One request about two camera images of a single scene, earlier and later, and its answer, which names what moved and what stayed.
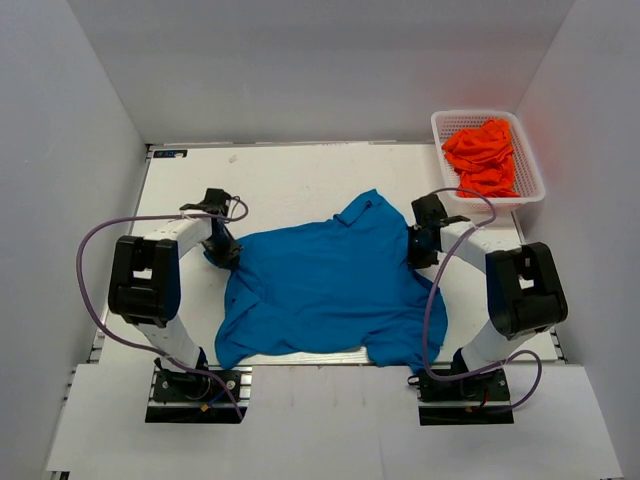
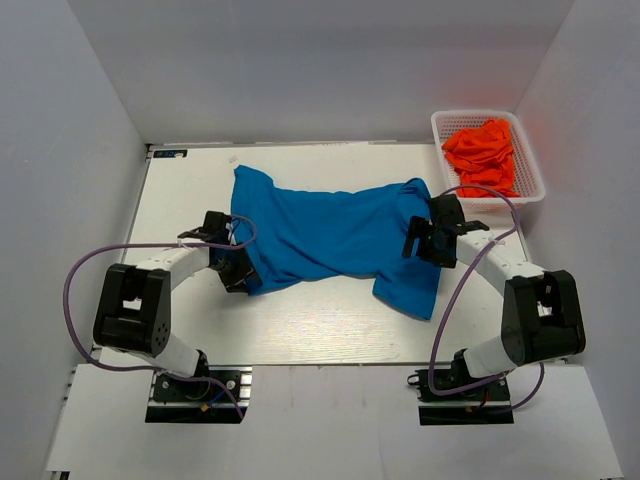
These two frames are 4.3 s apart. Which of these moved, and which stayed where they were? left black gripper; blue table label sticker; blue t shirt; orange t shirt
Moved: blue t shirt; left black gripper
Stayed: blue table label sticker; orange t shirt
